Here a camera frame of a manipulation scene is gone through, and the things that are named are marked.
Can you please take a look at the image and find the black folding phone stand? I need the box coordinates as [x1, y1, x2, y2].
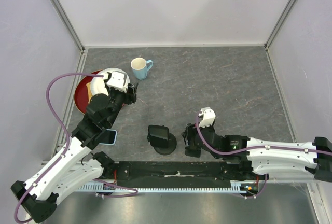
[185, 145, 201, 158]

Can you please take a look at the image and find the blue-cased smartphone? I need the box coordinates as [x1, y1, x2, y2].
[100, 129, 117, 146]

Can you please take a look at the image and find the black round-base phone stand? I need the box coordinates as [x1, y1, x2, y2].
[154, 133, 177, 156]

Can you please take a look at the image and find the black smartphone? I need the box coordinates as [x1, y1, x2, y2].
[147, 125, 169, 148]

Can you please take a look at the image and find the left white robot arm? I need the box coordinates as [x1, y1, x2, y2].
[10, 83, 138, 223]

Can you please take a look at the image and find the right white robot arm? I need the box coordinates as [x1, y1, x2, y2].
[182, 124, 331, 182]

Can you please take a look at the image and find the light blue ceramic mug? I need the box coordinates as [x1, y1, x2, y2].
[130, 57, 153, 80]

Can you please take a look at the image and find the white paper plate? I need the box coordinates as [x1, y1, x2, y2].
[91, 68, 130, 96]

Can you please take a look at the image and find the yellow sponge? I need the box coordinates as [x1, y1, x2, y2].
[86, 82, 93, 103]

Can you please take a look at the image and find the red round tray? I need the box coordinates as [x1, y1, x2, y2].
[74, 70, 112, 114]

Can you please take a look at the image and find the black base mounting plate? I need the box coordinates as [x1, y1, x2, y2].
[100, 161, 265, 189]

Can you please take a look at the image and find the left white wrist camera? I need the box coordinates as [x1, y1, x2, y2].
[103, 70, 129, 92]

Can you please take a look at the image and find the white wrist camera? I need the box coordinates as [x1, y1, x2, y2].
[198, 107, 216, 128]
[103, 70, 129, 92]

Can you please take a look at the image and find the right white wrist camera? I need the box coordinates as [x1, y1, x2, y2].
[198, 107, 216, 128]

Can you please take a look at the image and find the light blue cable duct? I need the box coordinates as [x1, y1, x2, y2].
[77, 181, 259, 192]

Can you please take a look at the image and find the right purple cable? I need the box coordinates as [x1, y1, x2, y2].
[195, 116, 332, 199]

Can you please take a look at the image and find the purple cable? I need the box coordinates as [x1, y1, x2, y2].
[14, 72, 140, 223]
[195, 116, 332, 199]

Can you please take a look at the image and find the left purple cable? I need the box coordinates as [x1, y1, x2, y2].
[14, 72, 140, 223]

